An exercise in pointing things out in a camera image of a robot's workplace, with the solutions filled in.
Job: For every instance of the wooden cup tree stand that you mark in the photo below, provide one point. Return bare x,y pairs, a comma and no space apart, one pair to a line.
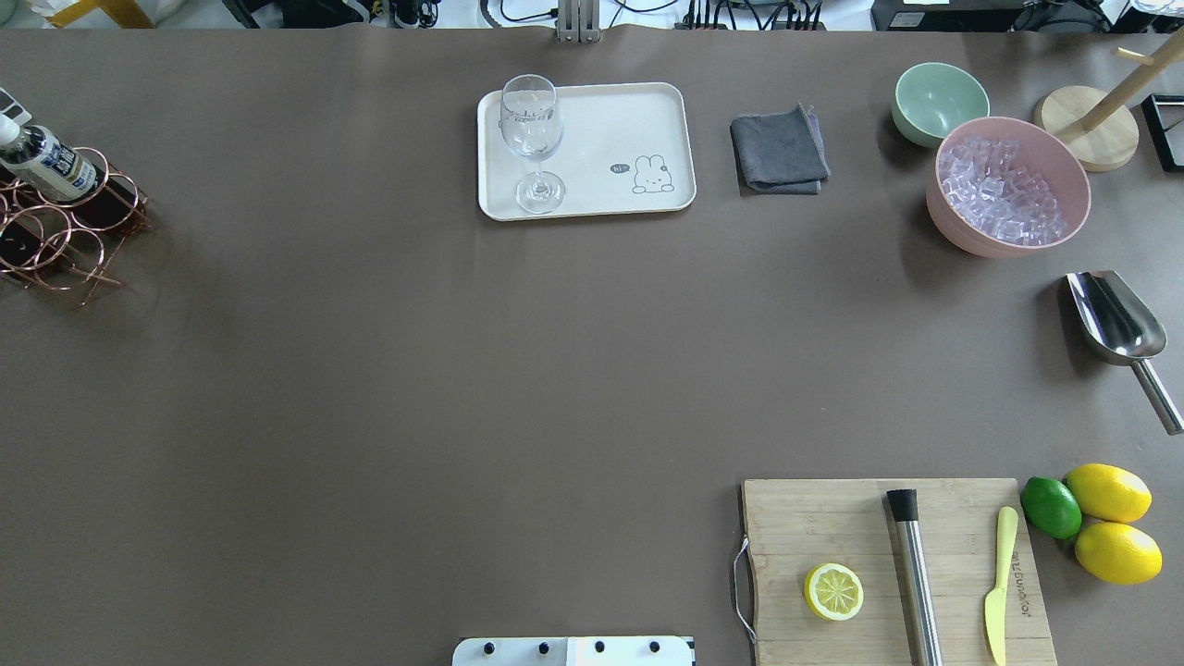
1097,127

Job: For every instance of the green empty bowl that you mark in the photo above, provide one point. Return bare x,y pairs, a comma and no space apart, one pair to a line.
931,99

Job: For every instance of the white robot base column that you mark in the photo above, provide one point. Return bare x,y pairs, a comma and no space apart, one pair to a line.
576,650

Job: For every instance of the pink bowl of ice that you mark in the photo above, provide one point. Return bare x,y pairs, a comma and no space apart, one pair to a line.
1001,187

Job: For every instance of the bamboo cutting board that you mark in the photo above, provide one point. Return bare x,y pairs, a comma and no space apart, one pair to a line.
793,525

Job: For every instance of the black wire glass rack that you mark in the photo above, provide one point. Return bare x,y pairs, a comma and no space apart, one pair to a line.
1163,115

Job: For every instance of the yellow lemon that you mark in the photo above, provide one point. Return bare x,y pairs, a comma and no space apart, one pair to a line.
1110,493
1119,554

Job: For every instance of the copper wire bottle basket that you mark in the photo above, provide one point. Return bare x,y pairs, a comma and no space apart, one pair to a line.
69,250

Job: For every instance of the yellow plastic knife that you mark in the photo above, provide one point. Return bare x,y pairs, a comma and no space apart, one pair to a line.
995,601

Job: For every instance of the half lemon slice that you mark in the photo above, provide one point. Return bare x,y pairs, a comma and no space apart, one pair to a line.
834,592

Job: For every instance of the clear wine glass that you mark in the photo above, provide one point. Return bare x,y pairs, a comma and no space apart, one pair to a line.
531,126

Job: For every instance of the yellow lemon near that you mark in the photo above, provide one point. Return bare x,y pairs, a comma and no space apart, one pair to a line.
1119,554

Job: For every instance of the green lime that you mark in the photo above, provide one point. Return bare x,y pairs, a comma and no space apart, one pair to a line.
1051,508

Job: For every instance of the white rabbit tray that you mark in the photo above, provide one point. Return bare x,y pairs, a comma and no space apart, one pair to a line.
626,150

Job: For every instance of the steel muddler black tip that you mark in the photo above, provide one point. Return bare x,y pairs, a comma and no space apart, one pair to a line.
903,503

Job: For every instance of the aluminium frame post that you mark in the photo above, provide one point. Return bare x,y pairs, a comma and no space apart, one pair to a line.
578,21

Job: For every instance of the yellow lemon far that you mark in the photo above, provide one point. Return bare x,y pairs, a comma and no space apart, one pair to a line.
1110,493

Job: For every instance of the steel ice scoop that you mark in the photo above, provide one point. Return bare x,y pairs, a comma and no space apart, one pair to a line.
1124,332

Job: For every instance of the grey folded cloth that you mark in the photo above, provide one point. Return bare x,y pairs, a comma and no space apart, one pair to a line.
781,153

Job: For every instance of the tea bottle white cap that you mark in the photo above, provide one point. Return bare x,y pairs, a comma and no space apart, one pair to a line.
54,169

